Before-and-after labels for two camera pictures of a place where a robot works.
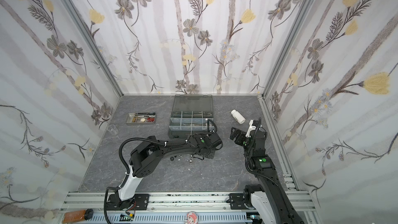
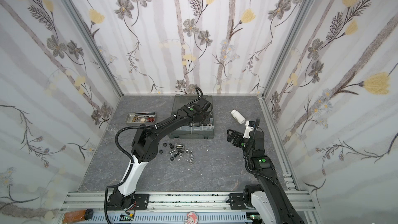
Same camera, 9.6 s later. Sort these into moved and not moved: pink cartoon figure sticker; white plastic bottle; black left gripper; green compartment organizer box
Moved: black left gripper
Not moved: pink cartoon figure sticker; white plastic bottle; green compartment organizer box
